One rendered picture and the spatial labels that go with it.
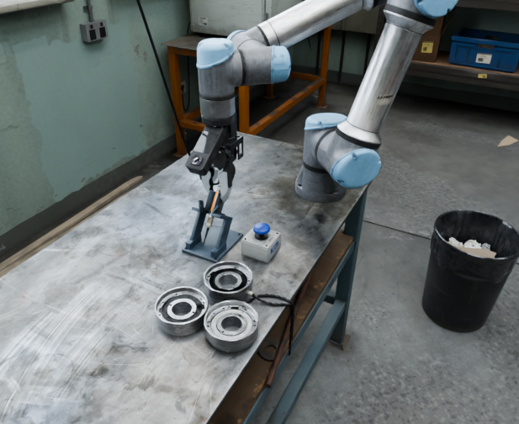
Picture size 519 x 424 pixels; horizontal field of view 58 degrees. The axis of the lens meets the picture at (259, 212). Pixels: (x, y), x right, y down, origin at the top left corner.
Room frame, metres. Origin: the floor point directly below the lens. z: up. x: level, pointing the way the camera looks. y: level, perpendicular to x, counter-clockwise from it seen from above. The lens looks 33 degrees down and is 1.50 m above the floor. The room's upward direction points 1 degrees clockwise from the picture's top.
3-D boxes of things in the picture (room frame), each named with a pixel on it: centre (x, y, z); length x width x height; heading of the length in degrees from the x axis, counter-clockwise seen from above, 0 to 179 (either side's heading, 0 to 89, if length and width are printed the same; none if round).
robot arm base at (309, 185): (1.20, -0.18, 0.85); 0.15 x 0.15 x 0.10
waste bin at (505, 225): (1.51, -0.87, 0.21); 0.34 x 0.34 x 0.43
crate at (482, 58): (3.86, -1.82, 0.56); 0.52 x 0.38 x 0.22; 59
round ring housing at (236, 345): (0.63, 0.05, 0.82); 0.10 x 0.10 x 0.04
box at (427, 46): (4.09, -1.33, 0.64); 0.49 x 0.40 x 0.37; 67
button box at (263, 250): (0.90, -0.01, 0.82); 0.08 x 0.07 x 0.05; 152
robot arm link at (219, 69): (0.97, 0.09, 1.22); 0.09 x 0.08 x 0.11; 109
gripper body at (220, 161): (0.97, 0.09, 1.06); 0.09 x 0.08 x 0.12; 153
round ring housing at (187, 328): (0.67, 0.15, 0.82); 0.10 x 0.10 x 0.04
